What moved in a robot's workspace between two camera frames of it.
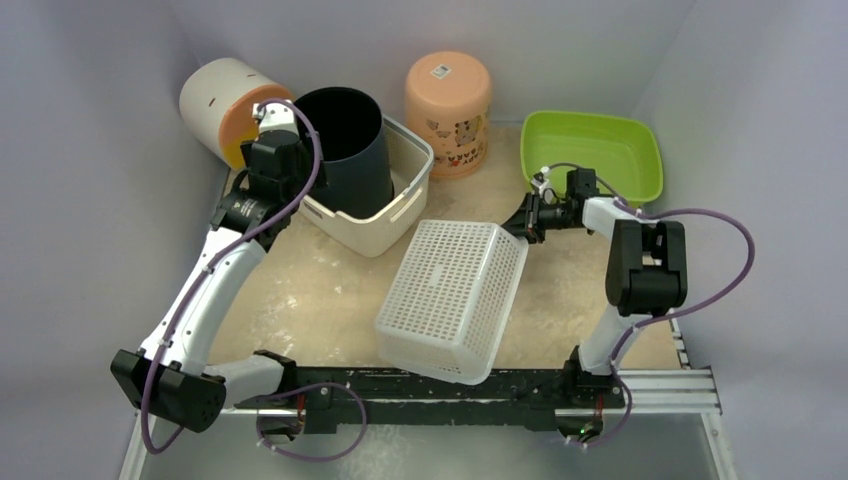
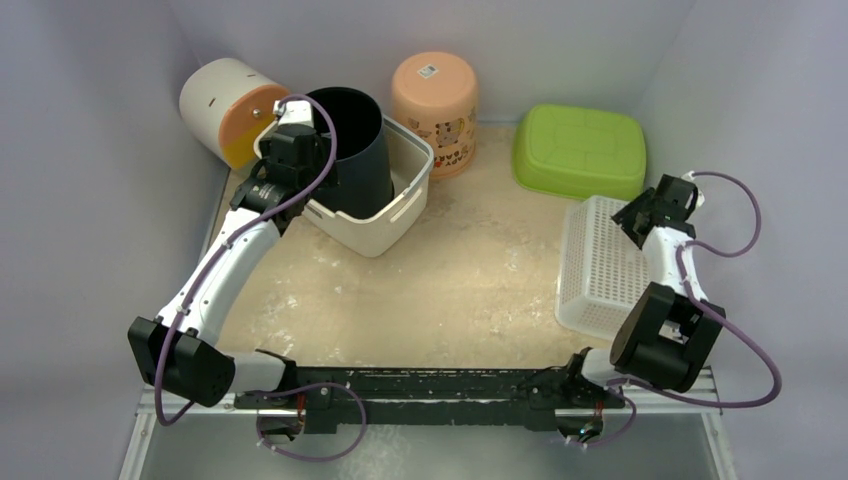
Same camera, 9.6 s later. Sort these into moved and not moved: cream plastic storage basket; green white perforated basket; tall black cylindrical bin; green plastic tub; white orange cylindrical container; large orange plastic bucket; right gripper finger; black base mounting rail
Moved: large orange plastic bucket; green white perforated basket; right gripper finger; green plastic tub
Not moved: cream plastic storage basket; tall black cylindrical bin; black base mounting rail; white orange cylindrical container
